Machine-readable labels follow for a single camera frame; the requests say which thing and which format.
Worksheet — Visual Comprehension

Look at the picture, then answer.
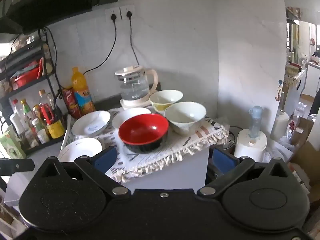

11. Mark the white plate with blue print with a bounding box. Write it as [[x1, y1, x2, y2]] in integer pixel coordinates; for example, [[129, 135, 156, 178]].
[[71, 110, 111, 138]]

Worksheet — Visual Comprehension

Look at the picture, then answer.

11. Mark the cardboard box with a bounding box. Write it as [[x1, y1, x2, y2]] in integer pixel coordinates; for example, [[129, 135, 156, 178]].
[[287, 117, 320, 188]]

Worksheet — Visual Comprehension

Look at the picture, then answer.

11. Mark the black power cable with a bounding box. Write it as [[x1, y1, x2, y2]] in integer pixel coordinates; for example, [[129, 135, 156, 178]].
[[126, 10, 140, 66], [82, 14, 118, 75]]

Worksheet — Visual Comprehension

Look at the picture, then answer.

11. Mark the group of condiment bottles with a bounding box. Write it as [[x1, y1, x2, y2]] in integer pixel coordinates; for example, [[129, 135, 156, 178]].
[[9, 89, 66, 148]]

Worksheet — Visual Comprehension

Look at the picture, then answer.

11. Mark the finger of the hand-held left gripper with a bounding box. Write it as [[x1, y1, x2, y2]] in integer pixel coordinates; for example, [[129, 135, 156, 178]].
[[0, 158, 35, 175]]

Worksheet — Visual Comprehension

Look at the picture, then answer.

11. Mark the patterned fringed cloth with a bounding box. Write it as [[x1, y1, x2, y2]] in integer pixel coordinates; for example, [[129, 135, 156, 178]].
[[64, 107, 230, 183]]

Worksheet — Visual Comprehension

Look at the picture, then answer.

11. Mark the shallow white bowl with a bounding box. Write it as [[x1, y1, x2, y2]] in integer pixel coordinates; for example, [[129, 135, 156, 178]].
[[112, 107, 152, 130]]

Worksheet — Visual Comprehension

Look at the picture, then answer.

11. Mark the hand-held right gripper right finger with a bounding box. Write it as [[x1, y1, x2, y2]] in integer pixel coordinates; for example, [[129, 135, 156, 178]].
[[196, 147, 288, 197]]

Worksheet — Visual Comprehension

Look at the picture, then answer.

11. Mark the white dish tray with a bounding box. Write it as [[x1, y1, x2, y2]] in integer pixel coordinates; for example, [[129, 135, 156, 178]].
[[61, 114, 75, 153]]

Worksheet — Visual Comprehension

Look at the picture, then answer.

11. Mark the white wall socket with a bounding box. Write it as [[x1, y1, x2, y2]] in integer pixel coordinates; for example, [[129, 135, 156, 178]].
[[105, 7, 122, 22], [120, 4, 136, 20]]

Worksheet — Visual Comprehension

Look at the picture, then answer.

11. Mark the yellow-rimmed white bowl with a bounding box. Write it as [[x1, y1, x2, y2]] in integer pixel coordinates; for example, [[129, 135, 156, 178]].
[[149, 89, 184, 115]]

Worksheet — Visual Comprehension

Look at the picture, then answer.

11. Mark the green carton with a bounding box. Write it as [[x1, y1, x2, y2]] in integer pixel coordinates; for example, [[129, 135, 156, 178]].
[[0, 126, 27, 159]]

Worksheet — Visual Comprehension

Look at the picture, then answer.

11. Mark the cream kettle base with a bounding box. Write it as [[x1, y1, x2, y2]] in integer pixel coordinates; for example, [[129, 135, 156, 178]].
[[119, 90, 153, 110]]

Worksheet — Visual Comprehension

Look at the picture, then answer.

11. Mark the large white bowl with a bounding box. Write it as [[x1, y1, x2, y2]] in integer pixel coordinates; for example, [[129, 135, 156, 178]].
[[164, 102, 207, 137]]

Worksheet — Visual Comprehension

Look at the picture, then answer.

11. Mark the dark round pot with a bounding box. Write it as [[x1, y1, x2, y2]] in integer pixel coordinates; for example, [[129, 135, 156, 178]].
[[221, 126, 237, 155]]

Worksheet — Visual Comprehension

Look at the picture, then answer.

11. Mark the black wire rack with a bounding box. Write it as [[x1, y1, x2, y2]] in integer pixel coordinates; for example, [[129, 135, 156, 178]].
[[0, 29, 66, 156]]

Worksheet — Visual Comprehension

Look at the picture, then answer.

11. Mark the red and black bowl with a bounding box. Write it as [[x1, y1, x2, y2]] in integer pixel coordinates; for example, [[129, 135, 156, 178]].
[[118, 114, 170, 154]]

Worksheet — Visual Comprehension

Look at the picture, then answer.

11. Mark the plain white plate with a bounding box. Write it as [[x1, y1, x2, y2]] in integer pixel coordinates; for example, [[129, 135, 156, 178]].
[[58, 137, 103, 163]]

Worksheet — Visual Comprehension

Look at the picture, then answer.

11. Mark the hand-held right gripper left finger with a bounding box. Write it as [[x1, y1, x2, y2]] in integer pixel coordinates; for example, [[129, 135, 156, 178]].
[[41, 146, 132, 197]]

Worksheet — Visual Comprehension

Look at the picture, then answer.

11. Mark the white round appliance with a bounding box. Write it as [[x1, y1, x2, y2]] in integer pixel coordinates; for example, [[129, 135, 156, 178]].
[[234, 129, 267, 163]]

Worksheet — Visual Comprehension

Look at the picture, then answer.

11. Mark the lace-covered cabinet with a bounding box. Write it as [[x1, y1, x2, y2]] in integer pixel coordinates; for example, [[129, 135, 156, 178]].
[[285, 64, 308, 117]]

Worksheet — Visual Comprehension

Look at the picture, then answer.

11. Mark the orange juice bottle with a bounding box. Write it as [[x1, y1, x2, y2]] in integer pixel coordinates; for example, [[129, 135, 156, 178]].
[[71, 67, 96, 117]]

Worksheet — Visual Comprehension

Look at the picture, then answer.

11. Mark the red plastic basin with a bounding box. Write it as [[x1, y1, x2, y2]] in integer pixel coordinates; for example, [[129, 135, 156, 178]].
[[12, 66, 42, 90]]

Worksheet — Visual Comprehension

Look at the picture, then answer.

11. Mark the glass kettle with cream handle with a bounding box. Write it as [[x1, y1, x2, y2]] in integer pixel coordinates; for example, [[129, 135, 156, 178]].
[[115, 65, 158, 103]]

